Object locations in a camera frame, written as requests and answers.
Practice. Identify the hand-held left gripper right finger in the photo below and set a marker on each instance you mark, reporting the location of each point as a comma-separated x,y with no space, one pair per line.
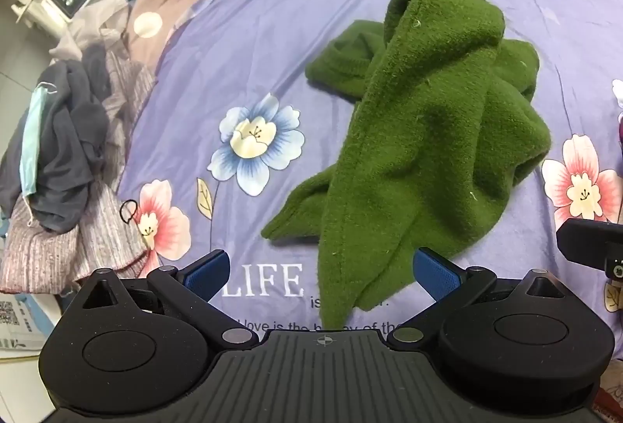
434,278

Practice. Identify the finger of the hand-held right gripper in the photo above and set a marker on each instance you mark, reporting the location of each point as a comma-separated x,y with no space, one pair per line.
589,242

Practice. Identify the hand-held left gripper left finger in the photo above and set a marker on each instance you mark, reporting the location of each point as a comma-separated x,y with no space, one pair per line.
210,276

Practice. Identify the green knit sweater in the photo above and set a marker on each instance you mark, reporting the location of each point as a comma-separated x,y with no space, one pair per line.
428,121

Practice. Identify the striped pink grey garment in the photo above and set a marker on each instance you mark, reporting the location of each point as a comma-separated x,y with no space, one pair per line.
97,248

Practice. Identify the printed paper sheet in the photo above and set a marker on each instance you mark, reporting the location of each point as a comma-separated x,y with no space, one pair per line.
19,321

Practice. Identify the dark grey garment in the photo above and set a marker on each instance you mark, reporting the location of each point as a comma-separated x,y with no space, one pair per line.
73,131

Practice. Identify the light blue face mask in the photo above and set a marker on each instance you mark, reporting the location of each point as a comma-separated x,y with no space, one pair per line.
34,136

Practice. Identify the purple floral bed sheet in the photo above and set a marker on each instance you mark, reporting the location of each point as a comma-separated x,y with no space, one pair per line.
263,48

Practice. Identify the brown polka dot pillow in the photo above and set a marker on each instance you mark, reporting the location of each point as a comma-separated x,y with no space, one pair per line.
165,19

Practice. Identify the light grey cloth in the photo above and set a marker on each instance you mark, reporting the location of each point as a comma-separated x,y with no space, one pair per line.
92,24

